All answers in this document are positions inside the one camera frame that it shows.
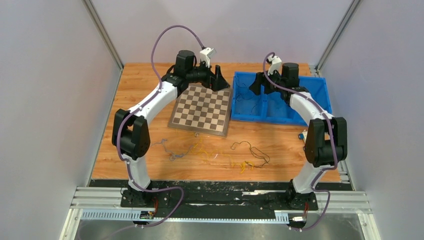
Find blue plastic divided bin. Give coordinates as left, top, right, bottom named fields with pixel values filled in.
left=231, top=71, right=333, bottom=126

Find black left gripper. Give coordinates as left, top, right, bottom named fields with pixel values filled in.
left=185, top=59, right=230, bottom=92

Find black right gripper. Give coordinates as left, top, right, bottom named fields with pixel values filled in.
left=249, top=67, right=286, bottom=96

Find white slotted cable duct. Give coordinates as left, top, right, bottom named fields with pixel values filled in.
left=80, top=210, right=290, bottom=223

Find wooden chessboard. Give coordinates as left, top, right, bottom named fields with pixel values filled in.
left=168, top=84, right=233, bottom=137

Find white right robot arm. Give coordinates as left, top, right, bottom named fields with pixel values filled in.
left=249, top=57, right=347, bottom=209

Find white toy car blue wheels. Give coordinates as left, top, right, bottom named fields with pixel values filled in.
left=298, top=130, right=308, bottom=143

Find yellow thin cable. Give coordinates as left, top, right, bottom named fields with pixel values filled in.
left=192, top=139, right=256, bottom=175

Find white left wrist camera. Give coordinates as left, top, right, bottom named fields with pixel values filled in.
left=199, top=47, right=216, bottom=68

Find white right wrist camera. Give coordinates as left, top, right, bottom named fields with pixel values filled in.
left=266, top=55, right=283, bottom=76

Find grey purple thin cable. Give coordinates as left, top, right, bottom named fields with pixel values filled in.
left=151, top=137, right=193, bottom=162

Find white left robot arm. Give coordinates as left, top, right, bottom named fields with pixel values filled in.
left=112, top=47, right=230, bottom=207

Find right aluminium frame post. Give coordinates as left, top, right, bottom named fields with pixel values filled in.
left=315, top=0, right=363, bottom=75

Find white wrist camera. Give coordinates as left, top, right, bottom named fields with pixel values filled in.
left=199, top=47, right=216, bottom=68
left=266, top=55, right=283, bottom=76

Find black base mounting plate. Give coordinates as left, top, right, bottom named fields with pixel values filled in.
left=89, top=179, right=352, bottom=220

